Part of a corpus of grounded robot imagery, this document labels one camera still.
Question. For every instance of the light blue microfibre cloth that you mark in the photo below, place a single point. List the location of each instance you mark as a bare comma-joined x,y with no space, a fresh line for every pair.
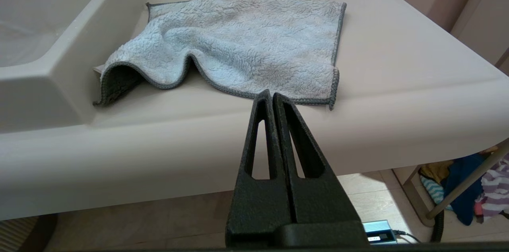
238,37

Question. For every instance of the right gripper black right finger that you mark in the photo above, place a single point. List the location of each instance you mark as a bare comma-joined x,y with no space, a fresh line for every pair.
322,200

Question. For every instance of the pile of coloured clothes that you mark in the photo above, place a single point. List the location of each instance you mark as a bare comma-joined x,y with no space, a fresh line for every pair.
469,180

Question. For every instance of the beige sink basin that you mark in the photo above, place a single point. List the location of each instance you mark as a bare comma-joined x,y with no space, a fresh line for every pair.
59,53

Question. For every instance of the purple striped garment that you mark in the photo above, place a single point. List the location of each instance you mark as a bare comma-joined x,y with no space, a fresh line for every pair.
495,192

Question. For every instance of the beige cabinet panel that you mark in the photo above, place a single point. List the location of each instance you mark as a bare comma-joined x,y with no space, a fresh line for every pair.
481,5

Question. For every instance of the dark blue garment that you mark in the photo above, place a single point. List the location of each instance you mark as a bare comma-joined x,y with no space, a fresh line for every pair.
463,188

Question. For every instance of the silver power box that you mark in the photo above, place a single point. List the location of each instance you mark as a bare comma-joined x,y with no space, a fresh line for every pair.
377,232

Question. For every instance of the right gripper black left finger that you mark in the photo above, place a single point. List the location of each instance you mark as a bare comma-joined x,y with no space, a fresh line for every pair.
258,204

